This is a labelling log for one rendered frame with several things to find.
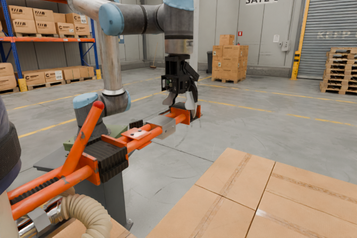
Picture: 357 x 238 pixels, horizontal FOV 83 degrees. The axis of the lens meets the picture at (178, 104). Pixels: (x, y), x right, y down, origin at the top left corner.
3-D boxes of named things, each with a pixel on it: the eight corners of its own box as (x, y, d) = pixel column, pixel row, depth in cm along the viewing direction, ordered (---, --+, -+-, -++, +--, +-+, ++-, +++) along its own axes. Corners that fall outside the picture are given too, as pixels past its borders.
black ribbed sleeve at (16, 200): (16, 212, 31) (13, 202, 31) (11, 206, 32) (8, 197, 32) (61, 186, 37) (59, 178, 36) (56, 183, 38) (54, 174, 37)
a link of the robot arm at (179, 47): (175, 40, 69) (200, 39, 64) (175, 54, 71) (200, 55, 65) (158, 39, 62) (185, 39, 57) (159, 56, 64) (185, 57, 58)
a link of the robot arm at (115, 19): (59, -15, 100) (106, 0, 54) (86, -13, 107) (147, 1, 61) (64, 11, 106) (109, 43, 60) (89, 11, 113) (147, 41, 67)
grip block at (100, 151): (100, 188, 39) (96, 161, 38) (71, 171, 45) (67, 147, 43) (132, 166, 46) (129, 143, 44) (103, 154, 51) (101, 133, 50)
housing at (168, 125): (163, 141, 58) (162, 126, 57) (145, 135, 61) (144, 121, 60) (177, 132, 64) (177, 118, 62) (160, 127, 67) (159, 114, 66)
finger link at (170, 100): (155, 111, 72) (163, 89, 67) (166, 107, 76) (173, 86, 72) (162, 116, 70) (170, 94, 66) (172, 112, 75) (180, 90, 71)
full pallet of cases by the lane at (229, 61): (236, 83, 744) (240, 33, 693) (211, 81, 797) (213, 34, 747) (245, 78, 841) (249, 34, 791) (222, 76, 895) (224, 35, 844)
